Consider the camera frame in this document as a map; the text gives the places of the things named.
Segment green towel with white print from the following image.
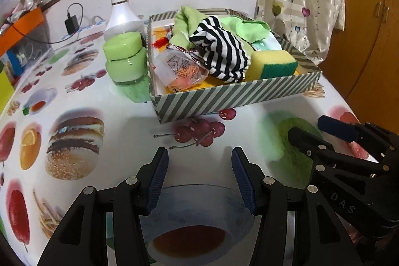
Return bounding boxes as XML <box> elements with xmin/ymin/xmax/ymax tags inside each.
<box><xmin>168</xmin><ymin>6</ymin><xmax>212</xmax><ymax>51</ymax></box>

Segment clear plastic container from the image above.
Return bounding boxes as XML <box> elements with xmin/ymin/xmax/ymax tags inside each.
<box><xmin>0</xmin><ymin>21</ymin><xmax>53</xmax><ymax>73</ymax></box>

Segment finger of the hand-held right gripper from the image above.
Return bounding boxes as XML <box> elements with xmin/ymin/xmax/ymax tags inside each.
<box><xmin>318</xmin><ymin>115</ymin><xmax>371</xmax><ymax>143</ymax></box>
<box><xmin>287</xmin><ymin>127</ymin><xmax>335</xmax><ymax>168</ymax></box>

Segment white vase-shaped device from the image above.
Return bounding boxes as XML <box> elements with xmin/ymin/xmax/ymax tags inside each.
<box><xmin>104</xmin><ymin>0</ymin><xmax>145</xmax><ymax>42</ymax></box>

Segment light green cloth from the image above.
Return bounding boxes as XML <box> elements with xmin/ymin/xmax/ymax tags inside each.
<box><xmin>218</xmin><ymin>15</ymin><xmax>271</xmax><ymax>44</ymax></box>

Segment clear plastic packet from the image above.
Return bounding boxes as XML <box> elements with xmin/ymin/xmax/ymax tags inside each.
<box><xmin>155</xmin><ymin>46</ymin><xmax>209</xmax><ymax>92</ymax></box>

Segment wooden cabinet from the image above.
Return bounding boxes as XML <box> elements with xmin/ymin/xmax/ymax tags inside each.
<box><xmin>318</xmin><ymin>0</ymin><xmax>399</xmax><ymax>157</ymax></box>

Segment orange box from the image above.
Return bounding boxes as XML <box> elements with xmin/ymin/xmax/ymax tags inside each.
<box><xmin>0</xmin><ymin>7</ymin><xmax>44</xmax><ymax>50</ymax></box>

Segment black white striped cloth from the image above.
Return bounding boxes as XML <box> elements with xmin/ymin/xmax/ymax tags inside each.
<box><xmin>189</xmin><ymin>16</ymin><xmax>250</xmax><ymax>84</ymax></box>

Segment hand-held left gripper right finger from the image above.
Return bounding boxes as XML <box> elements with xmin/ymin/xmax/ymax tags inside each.
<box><xmin>231</xmin><ymin>146</ymin><xmax>364</xmax><ymax>266</ymax></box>

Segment yellow green sponge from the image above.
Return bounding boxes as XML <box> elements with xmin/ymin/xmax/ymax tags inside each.
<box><xmin>250</xmin><ymin>50</ymin><xmax>299</xmax><ymax>80</ymax></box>

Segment white power strip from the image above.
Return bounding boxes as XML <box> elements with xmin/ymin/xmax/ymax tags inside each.
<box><xmin>67</xmin><ymin>15</ymin><xmax>108</xmax><ymax>36</ymax></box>

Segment blue box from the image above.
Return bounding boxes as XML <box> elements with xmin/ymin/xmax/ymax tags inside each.
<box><xmin>0</xmin><ymin>49</ymin><xmax>27</xmax><ymax>80</ymax></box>

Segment green jar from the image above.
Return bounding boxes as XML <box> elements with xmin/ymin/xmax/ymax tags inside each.
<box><xmin>102</xmin><ymin>32</ymin><xmax>148</xmax><ymax>86</ymax></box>

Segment lime green box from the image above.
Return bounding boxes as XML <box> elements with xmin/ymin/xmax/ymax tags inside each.
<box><xmin>0</xmin><ymin>70</ymin><xmax>14</xmax><ymax>112</ymax></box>

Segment red tassel ornament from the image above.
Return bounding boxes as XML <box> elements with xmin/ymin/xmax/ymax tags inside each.
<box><xmin>152</xmin><ymin>26</ymin><xmax>200</xmax><ymax>62</ymax></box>

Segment crinkled plastic bags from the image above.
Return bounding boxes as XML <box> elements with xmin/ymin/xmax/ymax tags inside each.
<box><xmin>0</xmin><ymin>0</ymin><xmax>41</xmax><ymax>23</ymax></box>

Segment black cable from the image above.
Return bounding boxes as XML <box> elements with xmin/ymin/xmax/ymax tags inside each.
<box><xmin>12</xmin><ymin>2</ymin><xmax>85</xmax><ymax>45</ymax></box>

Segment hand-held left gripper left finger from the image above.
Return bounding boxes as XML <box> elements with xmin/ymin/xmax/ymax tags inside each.
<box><xmin>37</xmin><ymin>147</ymin><xmax>169</xmax><ymax>266</ymax></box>

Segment striped cardboard box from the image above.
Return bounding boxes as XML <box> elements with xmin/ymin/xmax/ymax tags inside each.
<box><xmin>146</xmin><ymin>8</ymin><xmax>323</xmax><ymax>124</ymax></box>

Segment black charger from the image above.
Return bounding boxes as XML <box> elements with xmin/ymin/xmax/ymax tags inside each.
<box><xmin>64</xmin><ymin>16</ymin><xmax>78</xmax><ymax>34</ymax></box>

